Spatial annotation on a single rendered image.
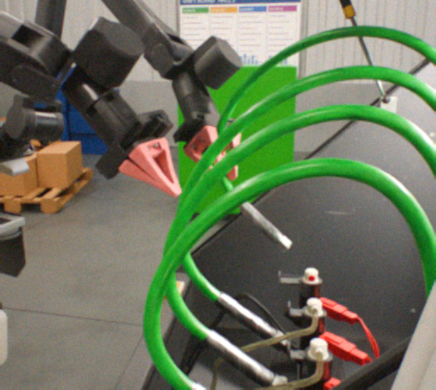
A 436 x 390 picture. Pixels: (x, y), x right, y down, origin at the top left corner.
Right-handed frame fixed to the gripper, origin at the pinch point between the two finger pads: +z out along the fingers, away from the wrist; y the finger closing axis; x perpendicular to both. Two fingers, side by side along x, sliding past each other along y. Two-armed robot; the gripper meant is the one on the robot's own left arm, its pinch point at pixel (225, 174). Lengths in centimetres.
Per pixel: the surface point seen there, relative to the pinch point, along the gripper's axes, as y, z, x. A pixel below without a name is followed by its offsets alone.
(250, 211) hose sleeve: 2.8, 6.4, 0.7
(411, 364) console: -26, 34, -30
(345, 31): 1.5, -3.7, -26.8
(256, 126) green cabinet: 222, -163, 148
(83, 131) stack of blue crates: 242, -387, 434
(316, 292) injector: 1.3, 22.2, -5.4
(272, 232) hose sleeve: 4.6, 10.6, -0.2
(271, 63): -1.0, -7.2, -16.8
